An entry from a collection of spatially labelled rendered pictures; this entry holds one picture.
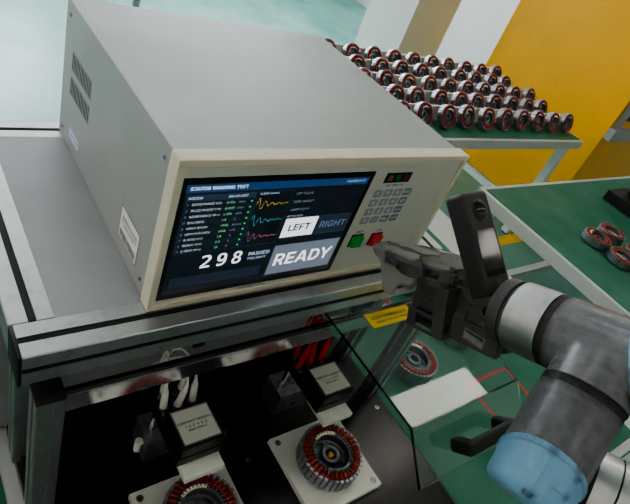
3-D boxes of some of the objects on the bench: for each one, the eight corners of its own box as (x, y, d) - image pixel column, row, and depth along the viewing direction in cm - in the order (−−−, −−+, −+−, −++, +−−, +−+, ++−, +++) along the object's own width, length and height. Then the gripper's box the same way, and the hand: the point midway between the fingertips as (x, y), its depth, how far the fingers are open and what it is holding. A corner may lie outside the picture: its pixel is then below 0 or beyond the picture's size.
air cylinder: (305, 403, 103) (315, 386, 100) (272, 415, 98) (281, 397, 95) (292, 382, 106) (301, 364, 102) (259, 393, 101) (268, 375, 98)
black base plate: (472, 539, 95) (479, 534, 94) (100, 810, 56) (102, 807, 55) (329, 341, 121) (333, 334, 120) (6, 433, 82) (6, 424, 81)
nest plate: (379, 487, 94) (382, 483, 94) (311, 523, 85) (314, 519, 85) (333, 416, 103) (335, 413, 102) (266, 442, 94) (268, 439, 93)
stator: (367, 482, 93) (375, 471, 91) (312, 501, 87) (320, 490, 85) (337, 426, 100) (345, 415, 98) (284, 440, 94) (291, 428, 92)
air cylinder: (187, 446, 88) (194, 427, 85) (142, 462, 84) (148, 443, 80) (175, 420, 91) (181, 401, 88) (131, 435, 86) (136, 415, 83)
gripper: (481, 367, 56) (345, 296, 71) (528, 347, 61) (393, 285, 77) (496, 289, 53) (352, 233, 69) (544, 275, 59) (400, 227, 74)
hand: (382, 243), depth 71 cm, fingers closed
